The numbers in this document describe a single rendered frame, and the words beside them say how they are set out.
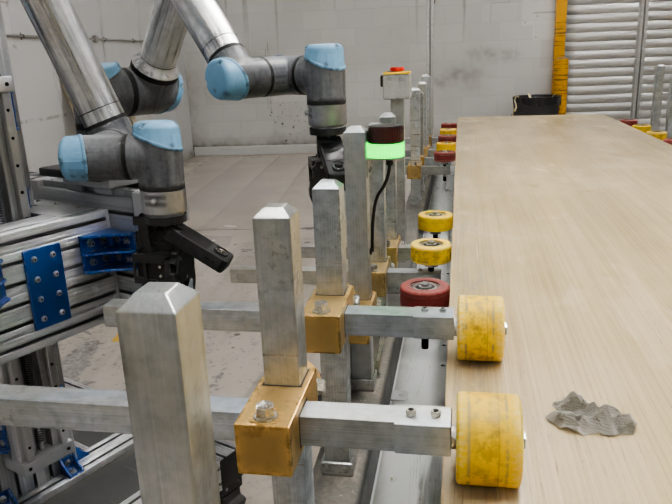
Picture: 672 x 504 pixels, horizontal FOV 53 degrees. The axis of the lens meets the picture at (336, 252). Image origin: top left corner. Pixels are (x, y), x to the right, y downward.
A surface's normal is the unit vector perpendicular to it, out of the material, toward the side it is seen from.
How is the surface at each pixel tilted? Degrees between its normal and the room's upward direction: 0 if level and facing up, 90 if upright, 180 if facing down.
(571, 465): 0
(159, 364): 90
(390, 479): 0
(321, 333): 90
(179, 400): 90
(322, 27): 90
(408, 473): 0
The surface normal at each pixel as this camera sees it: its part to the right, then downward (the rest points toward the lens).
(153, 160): 0.04, 0.29
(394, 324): -0.18, 0.29
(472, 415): -0.13, -0.65
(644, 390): -0.04, -0.96
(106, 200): -0.57, 0.25
